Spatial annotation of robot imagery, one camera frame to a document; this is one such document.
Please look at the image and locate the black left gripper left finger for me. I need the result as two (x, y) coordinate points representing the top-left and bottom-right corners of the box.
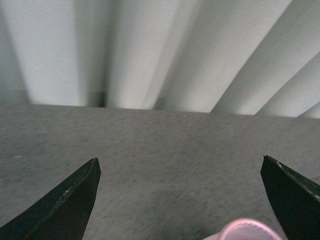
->
(0, 158), (101, 240)

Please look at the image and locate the white pleated curtain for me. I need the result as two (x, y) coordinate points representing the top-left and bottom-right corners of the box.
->
(0, 0), (320, 119)

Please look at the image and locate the pink mesh pen cup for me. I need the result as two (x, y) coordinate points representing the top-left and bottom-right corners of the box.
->
(204, 218), (282, 240)

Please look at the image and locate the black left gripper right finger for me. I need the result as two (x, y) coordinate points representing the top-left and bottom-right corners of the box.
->
(260, 155), (320, 240)

